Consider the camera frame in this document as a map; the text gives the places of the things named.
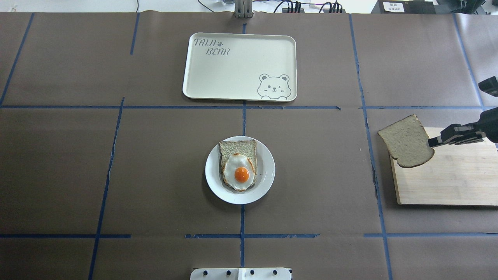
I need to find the black box with label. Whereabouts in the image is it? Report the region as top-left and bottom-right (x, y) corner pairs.
(370, 0), (436, 14)

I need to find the bread slice on plate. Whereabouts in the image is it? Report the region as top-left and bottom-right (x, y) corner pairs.
(219, 140), (257, 186)

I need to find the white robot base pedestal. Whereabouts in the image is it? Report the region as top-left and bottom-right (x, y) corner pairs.
(190, 267), (293, 280)

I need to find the grey metal camera post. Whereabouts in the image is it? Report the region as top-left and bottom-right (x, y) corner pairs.
(234, 0), (254, 18)

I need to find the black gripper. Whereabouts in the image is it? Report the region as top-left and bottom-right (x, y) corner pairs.
(428, 76), (498, 147)

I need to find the fried egg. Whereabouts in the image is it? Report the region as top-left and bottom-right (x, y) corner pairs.
(222, 154), (256, 193)

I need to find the wooden cutting board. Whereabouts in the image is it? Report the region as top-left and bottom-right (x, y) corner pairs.
(391, 139), (498, 206)

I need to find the bread slice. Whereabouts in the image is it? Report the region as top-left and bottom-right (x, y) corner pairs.
(377, 114), (435, 168)
(219, 140), (257, 186)

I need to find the cream bear tray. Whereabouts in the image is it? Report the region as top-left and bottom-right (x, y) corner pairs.
(182, 32), (298, 102)

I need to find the black power strip with cables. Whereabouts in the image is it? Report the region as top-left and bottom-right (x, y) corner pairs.
(272, 0), (346, 14)

